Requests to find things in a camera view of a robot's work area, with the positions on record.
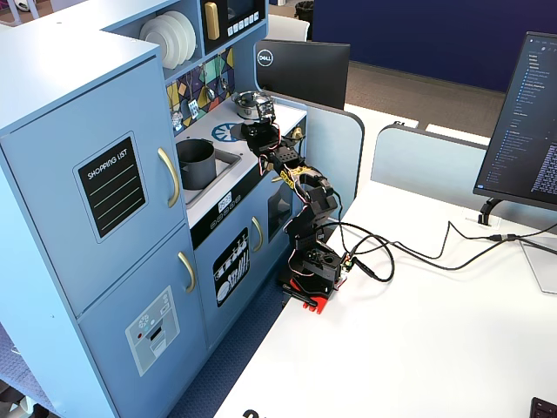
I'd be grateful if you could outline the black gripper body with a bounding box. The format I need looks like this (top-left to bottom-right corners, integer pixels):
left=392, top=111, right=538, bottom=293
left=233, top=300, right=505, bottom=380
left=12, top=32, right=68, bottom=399
left=250, top=118, right=285, bottom=154

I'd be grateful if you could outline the gray pot lid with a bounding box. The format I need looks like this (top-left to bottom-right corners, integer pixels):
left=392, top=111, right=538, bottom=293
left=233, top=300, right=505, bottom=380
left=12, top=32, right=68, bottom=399
left=230, top=123, right=262, bottom=143

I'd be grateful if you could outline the steel pot lid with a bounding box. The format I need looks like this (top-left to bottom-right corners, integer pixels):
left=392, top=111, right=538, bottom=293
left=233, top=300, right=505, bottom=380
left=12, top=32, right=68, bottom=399
left=233, top=90, right=267, bottom=109

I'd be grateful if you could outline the steel toy pot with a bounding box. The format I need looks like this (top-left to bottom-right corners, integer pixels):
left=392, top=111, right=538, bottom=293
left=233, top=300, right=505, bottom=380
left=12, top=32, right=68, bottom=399
left=231, top=91, right=273, bottom=120

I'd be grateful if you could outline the white sink basin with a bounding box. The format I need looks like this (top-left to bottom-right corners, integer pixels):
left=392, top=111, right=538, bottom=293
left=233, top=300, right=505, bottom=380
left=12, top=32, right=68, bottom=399
left=180, top=147, right=243, bottom=206

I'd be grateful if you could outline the hanging toy spoon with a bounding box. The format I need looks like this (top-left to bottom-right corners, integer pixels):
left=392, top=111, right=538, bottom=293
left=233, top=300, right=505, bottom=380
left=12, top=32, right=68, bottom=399
left=202, top=63, right=217, bottom=102

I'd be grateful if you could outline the gray toy pot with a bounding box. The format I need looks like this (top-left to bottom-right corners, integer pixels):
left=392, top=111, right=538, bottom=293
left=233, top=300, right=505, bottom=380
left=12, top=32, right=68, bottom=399
left=176, top=138, right=218, bottom=192

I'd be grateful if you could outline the hanging toy spatula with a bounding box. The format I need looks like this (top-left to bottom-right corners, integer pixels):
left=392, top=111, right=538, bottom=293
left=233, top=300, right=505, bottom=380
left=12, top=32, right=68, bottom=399
left=186, top=71, right=200, bottom=118

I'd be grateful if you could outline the light blue desk partition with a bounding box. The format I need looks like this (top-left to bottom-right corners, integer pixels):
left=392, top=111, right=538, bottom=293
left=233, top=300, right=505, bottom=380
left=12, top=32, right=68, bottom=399
left=370, top=123, right=557, bottom=233
left=269, top=92, right=366, bottom=219

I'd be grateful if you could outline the hanging toy strainer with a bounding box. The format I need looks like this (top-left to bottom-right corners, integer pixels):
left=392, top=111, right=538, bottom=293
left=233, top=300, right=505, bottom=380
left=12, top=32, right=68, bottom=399
left=171, top=82, right=185, bottom=125

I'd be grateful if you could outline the black Dell monitor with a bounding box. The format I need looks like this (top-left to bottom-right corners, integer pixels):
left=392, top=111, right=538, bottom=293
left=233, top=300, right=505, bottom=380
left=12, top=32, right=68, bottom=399
left=255, top=38, right=352, bottom=111

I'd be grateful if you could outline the white chair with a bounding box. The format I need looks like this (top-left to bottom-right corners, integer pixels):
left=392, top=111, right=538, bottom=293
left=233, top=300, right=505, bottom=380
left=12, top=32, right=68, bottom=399
left=266, top=13, right=312, bottom=43

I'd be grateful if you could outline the white toy plate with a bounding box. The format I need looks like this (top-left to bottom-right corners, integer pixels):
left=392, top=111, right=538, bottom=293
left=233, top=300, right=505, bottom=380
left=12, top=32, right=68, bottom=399
left=164, top=10, right=198, bottom=62
left=154, top=13, right=187, bottom=66
left=138, top=17, right=176, bottom=71

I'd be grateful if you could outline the black trash bin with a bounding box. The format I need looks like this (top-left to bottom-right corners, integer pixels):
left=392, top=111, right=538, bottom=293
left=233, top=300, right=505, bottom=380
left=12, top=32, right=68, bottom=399
left=294, top=0, right=315, bottom=24

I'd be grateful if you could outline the black shopping list board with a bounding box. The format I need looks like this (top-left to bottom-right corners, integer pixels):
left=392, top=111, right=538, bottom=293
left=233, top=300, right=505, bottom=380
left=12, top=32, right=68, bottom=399
left=72, top=131, right=149, bottom=245

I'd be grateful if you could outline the blue toy kitchen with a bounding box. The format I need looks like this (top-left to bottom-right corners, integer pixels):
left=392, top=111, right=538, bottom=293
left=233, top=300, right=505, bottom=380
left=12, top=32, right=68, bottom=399
left=0, top=0, right=308, bottom=418

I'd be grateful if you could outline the red clamp base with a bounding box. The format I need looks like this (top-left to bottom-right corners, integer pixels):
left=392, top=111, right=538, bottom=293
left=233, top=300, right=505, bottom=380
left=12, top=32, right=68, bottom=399
left=278, top=272, right=348, bottom=316

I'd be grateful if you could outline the monitor with lit screen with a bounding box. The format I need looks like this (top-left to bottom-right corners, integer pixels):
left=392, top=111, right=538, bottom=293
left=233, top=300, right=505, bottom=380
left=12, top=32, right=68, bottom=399
left=472, top=30, right=557, bottom=213

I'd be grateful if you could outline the gray monitor stand plate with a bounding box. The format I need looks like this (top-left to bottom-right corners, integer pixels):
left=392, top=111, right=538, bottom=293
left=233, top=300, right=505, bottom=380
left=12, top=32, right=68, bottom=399
left=519, top=238, right=557, bottom=295

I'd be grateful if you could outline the black keyboard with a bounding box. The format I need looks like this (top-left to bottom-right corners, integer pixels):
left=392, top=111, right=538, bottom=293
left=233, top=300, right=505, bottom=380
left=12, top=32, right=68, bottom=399
left=529, top=396, right=557, bottom=418

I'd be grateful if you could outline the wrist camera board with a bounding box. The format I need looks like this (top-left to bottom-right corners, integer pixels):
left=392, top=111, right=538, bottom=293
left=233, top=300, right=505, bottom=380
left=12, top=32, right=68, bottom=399
left=253, top=97, right=279, bottom=121

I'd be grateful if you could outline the long gold fridge handle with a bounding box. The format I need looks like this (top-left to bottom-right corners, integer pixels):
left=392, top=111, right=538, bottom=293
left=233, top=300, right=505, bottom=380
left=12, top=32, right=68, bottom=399
left=157, top=147, right=181, bottom=209

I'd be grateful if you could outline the gold dishwasher handle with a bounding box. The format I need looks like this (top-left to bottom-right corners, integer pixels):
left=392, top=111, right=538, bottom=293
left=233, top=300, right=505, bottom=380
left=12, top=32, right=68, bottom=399
left=251, top=216, right=265, bottom=254

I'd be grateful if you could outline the gold microwave handle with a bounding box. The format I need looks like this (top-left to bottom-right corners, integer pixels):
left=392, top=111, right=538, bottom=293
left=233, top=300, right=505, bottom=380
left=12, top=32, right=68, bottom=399
left=204, top=1, right=220, bottom=42

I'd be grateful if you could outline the short gold freezer handle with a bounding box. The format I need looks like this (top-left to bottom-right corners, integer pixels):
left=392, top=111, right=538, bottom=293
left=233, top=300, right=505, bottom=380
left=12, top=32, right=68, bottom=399
left=177, top=251, right=197, bottom=294

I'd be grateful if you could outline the looped black cable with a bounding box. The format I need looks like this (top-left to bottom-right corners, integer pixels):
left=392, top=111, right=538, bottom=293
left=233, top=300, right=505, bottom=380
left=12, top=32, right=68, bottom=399
left=334, top=198, right=396, bottom=285

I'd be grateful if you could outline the black cable with adapter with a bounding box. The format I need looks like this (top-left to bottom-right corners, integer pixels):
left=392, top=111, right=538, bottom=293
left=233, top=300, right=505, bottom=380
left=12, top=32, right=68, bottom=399
left=343, top=219, right=557, bottom=262

